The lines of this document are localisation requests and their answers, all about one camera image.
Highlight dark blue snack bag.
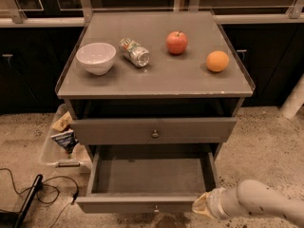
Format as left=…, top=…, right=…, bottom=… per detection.
left=51, top=129, right=78, bottom=154

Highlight grey top drawer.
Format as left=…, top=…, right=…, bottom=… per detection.
left=71, top=118, right=237, bottom=145

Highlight black cable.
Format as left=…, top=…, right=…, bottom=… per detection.
left=0, top=167, right=80, bottom=228

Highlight clear plastic storage bin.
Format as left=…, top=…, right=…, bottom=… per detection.
left=39, top=103, right=93, bottom=169

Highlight black flat bar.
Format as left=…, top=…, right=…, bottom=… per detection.
left=12, top=174, right=43, bottom=228

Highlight metal railing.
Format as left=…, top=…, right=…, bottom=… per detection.
left=0, top=0, right=304, bottom=27

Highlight grey drawer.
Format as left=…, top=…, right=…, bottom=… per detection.
left=77, top=143, right=219, bottom=213
left=71, top=118, right=237, bottom=145

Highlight orange fruit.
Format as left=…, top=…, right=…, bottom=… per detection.
left=206, top=50, right=229, bottom=72

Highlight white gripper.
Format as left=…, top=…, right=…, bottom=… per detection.
left=192, top=188, right=228, bottom=220

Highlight silver soda can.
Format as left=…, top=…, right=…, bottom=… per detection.
left=119, top=38, right=150, bottom=67

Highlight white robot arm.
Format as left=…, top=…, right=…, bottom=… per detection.
left=192, top=80, right=304, bottom=228

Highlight white bowl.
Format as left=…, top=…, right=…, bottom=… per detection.
left=76, top=43, right=116, bottom=75

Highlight grey drawer cabinet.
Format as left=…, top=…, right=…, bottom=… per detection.
left=54, top=10, right=257, bottom=163

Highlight red apple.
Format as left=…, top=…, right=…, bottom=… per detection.
left=166, top=31, right=188, bottom=55

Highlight tan snack packet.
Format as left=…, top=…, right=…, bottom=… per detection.
left=51, top=112, right=72, bottom=132

